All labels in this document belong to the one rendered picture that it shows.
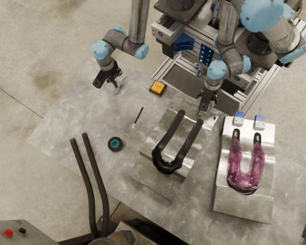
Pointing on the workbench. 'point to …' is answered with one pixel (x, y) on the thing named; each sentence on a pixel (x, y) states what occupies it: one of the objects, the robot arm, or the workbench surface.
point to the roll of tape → (113, 144)
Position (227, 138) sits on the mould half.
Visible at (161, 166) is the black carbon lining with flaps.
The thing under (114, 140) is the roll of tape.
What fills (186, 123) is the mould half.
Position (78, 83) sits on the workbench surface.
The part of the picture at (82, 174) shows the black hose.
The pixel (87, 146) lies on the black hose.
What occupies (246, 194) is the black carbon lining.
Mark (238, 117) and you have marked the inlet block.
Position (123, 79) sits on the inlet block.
